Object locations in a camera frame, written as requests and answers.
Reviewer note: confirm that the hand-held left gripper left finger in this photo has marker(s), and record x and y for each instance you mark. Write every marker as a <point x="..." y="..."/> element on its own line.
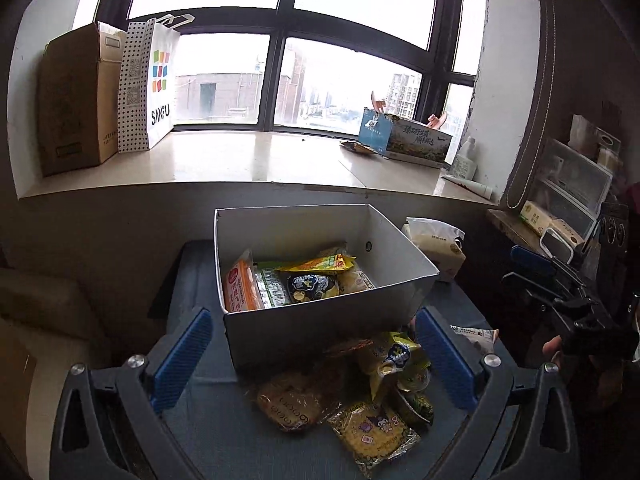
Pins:
<point x="181" y="357"/>

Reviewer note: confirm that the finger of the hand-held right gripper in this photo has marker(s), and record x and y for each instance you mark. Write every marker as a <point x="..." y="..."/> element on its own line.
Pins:
<point x="532" y="259"/>
<point x="525" y="287"/>

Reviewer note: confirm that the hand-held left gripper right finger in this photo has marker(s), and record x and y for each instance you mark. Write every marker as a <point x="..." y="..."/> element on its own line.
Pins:
<point x="445" y="360"/>

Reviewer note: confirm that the yellow and blue snack packet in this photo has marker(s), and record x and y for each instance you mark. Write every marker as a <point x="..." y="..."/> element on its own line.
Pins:
<point x="392" y="360"/>

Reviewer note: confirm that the small green snack packet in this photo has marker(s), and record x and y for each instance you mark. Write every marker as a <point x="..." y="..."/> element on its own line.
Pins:
<point x="417" y="407"/>

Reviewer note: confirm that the brown orange snack packet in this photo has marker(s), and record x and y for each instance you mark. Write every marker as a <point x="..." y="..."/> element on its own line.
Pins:
<point x="350" y="347"/>

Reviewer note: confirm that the yellow cartoon biscuit packet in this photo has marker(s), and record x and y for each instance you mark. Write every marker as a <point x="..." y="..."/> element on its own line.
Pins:
<point x="370" y="432"/>

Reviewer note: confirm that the round brown bread packet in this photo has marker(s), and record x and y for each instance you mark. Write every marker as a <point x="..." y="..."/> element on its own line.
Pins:
<point x="295" y="402"/>

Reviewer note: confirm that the grey cardboard box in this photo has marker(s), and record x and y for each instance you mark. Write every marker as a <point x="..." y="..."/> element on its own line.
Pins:
<point x="320" y="330"/>

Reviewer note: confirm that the person's right hand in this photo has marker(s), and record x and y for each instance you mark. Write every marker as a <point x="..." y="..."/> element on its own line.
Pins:
<point x="552" y="349"/>

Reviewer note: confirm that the white framed mirror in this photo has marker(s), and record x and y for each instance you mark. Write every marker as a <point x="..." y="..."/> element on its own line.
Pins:
<point x="560" y="245"/>

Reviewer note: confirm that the white printed packet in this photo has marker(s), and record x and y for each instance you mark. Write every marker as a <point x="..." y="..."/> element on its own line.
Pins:
<point x="475" y="340"/>

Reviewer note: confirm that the green and white box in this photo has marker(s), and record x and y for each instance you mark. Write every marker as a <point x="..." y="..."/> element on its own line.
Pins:
<point x="537" y="216"/>

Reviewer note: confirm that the clear plastic drawer unit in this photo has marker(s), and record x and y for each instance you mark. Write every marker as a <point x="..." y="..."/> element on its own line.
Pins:
<point x="570" y="190"/>

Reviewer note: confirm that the white plastic bag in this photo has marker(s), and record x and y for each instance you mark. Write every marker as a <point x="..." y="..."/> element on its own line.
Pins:
<point x="437" y="247"/>

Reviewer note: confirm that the white tube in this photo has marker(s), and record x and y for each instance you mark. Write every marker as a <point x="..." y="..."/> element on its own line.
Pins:
<point x="467" y="186"/>

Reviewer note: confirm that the pale yellow snack packet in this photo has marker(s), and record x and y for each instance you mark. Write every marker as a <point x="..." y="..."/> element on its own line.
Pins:
<point x="357" y="282"/>

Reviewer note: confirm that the white plastic bottle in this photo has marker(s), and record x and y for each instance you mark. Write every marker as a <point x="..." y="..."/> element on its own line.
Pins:
<point x="464" y="160"/>

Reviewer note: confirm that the brown paper box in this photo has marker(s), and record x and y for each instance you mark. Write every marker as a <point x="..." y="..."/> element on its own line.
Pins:
<point x="595" y="142"/>

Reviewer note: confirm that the dark round snack packet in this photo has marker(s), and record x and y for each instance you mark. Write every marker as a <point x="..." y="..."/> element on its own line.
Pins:
<point x="310" y="287"/>

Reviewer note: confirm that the long yellow snack packet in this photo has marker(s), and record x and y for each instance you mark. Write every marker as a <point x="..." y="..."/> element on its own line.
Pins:
<point x="320" y="263"/>

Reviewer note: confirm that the pink plastic clip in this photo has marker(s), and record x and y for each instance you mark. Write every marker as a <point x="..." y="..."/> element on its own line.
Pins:
<point x="436" y="122"/>
<point x="380" y="101"/>

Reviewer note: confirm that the dark leather chair back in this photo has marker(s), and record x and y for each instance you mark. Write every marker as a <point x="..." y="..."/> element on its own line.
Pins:
<point x="555" y="85"/>

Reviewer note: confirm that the blue printed carton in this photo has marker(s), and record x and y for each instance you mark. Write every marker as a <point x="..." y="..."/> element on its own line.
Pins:
<point x="405" y="137"/>

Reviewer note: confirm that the crumpled orange wrapper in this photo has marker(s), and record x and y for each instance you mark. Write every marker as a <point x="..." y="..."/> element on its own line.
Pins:
<point x="357" y="147"/>

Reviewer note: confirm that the white dotted shopping bag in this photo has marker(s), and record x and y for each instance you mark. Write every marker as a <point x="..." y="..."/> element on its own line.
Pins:
<point x="150" y="90"/>

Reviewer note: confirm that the brown cardboard carton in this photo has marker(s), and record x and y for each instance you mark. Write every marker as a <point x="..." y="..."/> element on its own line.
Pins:
<point x="75" y="105"/>

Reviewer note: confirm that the black window frame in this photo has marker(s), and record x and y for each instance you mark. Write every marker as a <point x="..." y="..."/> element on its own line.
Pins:
<point x="277" y="22"/>

